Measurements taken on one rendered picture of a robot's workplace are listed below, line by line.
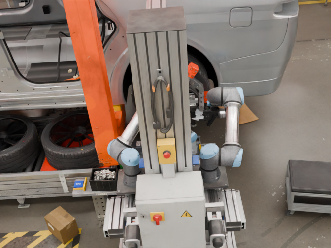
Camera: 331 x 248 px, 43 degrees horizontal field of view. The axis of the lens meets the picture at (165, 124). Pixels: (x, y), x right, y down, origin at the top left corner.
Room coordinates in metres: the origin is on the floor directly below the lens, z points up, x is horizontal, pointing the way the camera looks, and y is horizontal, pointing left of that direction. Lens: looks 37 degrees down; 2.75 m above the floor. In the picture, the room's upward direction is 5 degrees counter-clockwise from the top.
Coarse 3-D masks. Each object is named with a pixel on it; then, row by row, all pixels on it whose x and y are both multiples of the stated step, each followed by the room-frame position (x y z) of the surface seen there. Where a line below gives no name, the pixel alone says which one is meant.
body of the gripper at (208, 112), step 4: (204, 108) 2.61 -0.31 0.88; (208, 108) 2.59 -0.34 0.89; (212, 108) 2.57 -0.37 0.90; (216, 108) 2.57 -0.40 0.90; (204, 112) 2.54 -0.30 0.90; (208, 112) 2.55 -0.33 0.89; (212, 112) 2.55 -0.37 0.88; (216, 112) 2.55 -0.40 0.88; (204, 116) 2.55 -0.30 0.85; (208, 116) 2.54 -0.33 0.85; (212, 116) 2.55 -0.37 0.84
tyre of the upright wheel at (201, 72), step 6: (192, 54) 3.07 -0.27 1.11; (192, 60) 2.96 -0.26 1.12; (198, 60) 3.05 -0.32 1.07; (198, 66) 2.92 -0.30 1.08; (198, 72) 2.86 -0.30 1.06; (204, 72) 2.94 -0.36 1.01; (198, 78) 2.86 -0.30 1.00; (204, 78) 2.86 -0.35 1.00; (132, 84) 2.91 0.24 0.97; (204, 84) 2.86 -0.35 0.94; (132, 90) 2.89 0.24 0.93; (204, 90) 2.86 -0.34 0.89; (132, 96) 2.89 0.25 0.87; (132, 102) 2.91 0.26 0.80
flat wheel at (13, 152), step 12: (0, 120) 3.25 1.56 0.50; (12, 120) 3.24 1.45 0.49; (24, 120) 3.21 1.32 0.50; (0, 132) 3.08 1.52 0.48; (12, 132) 3.08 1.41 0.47; (24, 132) 3.19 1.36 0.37; (36, 132) 3.06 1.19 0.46; (0, 144) 2.90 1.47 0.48; (12, 144) 2.90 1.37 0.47; (24, 144) 2.85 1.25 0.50; (36, 144) 2.97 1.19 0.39; (0, 156) 2.71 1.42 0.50; (12, 156) 2.74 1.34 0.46; (24, 156) 2.80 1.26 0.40; (36, 156) 2.92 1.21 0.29; (0, 168) 2.69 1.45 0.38; (12, 168) 2.72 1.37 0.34; (24, 168) 2.78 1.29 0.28
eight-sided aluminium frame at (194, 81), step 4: (192, 80) 2.78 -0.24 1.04; (196, 80) 2.82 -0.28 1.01; (192, 84) 2.78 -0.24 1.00; (196, 84) 2.78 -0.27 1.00; (200, 84) 2.80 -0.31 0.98; (200, 88) 2.77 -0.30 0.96; (200, 92) 2.77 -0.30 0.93; (200, 96) 2.78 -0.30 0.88; (200, 100) 2.78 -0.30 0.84; (200, 104) 2.78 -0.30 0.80; (196, 108) 2.83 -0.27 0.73; (200, 108) 2.77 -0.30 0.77
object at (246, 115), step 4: (244, 104) 3.83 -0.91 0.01; (240, 108) 3.77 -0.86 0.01; (244, 108) 3.76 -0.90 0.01; (248, 108) 3.75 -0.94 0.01; (240, 112) 3.69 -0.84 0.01; (244, 112) 3.69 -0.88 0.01; (248, 112) 3.68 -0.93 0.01; (252, 112) 3.67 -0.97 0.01; (240, 116) 3.62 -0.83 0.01; (244, 116) 3.61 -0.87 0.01; (248, 116) 3.61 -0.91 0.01; (252, 116) 3.60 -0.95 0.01; (240, 120) 3.55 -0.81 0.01; (244, 120) 3.54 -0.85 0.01; (248, 120) 3.53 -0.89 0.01; (252, 120) 3.53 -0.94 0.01
